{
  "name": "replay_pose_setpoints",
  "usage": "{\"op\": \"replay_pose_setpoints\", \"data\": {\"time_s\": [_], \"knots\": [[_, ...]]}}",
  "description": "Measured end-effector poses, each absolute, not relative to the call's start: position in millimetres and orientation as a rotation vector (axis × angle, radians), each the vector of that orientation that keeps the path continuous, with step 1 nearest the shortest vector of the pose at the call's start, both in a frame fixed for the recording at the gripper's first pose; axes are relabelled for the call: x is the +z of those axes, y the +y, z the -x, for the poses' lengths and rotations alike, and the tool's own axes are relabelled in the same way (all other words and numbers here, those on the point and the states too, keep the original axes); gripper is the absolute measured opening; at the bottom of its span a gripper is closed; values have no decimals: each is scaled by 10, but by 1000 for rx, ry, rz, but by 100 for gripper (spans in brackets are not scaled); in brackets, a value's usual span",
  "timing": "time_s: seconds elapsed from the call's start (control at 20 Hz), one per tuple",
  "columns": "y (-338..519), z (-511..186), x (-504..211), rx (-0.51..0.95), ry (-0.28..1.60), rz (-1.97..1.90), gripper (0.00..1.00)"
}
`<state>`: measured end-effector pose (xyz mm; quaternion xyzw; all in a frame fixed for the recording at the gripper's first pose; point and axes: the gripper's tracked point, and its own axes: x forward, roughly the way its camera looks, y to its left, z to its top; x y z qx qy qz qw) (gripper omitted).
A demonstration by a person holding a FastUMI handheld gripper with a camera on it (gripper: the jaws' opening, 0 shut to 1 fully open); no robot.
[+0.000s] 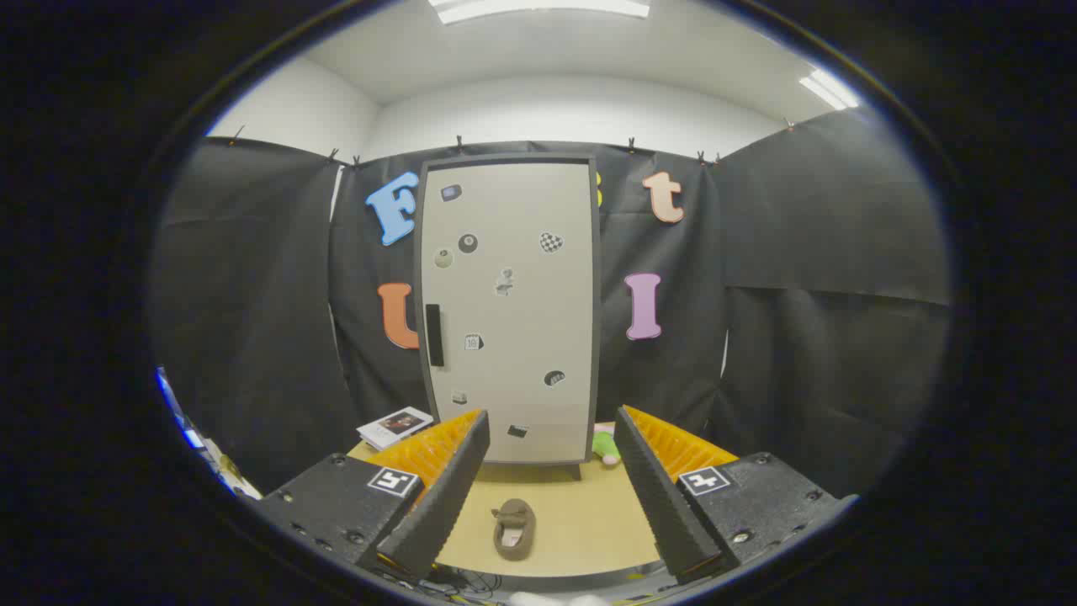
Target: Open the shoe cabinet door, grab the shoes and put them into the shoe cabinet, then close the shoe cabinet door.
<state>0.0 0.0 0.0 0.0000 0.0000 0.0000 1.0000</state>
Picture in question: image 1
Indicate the grey shoe cabinet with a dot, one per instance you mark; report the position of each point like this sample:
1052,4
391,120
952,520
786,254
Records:
596,353

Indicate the blue lit screen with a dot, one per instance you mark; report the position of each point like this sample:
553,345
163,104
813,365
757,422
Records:
192,438

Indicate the white book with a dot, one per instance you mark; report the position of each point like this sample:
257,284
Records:
391,425

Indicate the person's white sneaker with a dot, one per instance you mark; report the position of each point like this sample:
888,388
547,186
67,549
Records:
547,600

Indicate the small ceiling light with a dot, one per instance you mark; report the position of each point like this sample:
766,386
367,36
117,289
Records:
829,88

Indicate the brown fuzzy shoe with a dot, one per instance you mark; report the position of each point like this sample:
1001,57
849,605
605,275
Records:
515,509

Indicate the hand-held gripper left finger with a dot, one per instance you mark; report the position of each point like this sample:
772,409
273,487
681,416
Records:
446,505

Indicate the green pink plush toy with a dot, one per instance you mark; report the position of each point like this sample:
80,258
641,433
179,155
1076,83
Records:
606,450

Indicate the black backdrop cloth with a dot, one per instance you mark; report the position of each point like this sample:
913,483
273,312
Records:
799,252

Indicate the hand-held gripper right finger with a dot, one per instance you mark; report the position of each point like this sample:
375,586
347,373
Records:
665,505

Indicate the white plastic equipment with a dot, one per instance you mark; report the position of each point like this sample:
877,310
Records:
229,473

